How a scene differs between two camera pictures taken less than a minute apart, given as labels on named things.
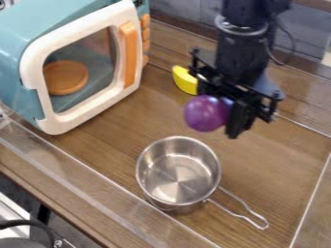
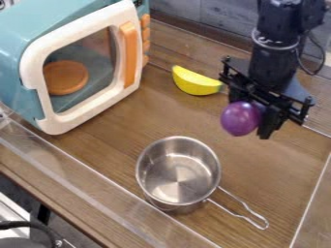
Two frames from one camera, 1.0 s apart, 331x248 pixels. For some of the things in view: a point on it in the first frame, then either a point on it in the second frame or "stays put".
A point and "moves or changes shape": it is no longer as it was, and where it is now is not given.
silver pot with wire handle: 179,174 stays put
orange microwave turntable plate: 66,77 stays put
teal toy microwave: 72,56 stays put
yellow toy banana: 186,80 stays put
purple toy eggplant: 207,112 moves or changes shape
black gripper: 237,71 -> 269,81
